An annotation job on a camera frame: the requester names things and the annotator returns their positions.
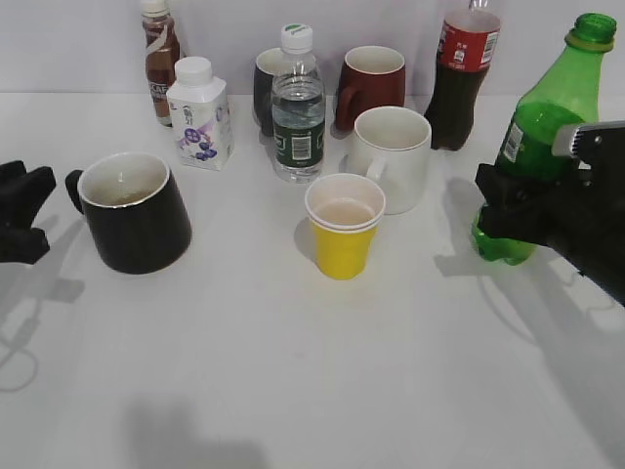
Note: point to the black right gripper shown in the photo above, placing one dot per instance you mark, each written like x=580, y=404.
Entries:
x=581, y=218

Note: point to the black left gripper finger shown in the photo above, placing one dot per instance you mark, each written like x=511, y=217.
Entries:
x=25, y=246
x=23, y=193

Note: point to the large black mug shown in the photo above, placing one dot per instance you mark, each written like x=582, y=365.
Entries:
x=134, y=211

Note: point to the green soda bottle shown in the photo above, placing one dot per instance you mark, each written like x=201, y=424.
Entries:
x=567, y=93

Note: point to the white ceramic mug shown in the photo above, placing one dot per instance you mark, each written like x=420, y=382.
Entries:
x=391, y=146

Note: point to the dark red mug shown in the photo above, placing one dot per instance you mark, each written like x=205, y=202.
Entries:
x=371, y=76

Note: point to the dark navy mug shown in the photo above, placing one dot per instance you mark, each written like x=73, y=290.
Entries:
x=268, y=65

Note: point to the yellow paper cup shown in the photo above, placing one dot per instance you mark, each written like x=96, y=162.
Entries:
x=344, y=211

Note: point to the cola bottle red label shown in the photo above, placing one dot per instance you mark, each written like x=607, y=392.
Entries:
x=466, y=45

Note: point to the white blueberry yogurt carton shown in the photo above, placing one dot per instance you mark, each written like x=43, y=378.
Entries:
x=199, y=111

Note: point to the brown coffee drink bottle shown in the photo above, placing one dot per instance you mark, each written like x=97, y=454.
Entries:
x=163, y=50

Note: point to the water bottle green label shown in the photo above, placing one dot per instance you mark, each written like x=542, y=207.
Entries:
x=298, y=107

